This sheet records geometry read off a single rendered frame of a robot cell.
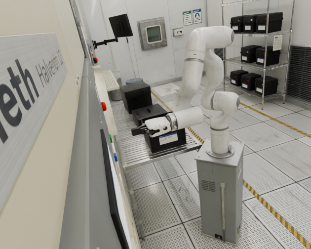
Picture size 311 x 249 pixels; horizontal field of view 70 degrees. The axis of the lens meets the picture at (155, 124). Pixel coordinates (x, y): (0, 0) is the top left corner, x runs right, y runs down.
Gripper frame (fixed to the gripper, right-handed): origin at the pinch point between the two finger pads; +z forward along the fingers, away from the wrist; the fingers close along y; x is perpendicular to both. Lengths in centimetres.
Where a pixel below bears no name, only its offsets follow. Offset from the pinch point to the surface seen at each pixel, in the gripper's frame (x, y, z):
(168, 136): -34, 46, -27
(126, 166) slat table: -44, 40, 8
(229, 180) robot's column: -57, 11, -54
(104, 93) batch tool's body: 1, 70, 9
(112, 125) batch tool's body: -24, 70, 9
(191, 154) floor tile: -120, 136, -78
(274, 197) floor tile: -120, 36, -116
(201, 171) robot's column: -54, 24, -41
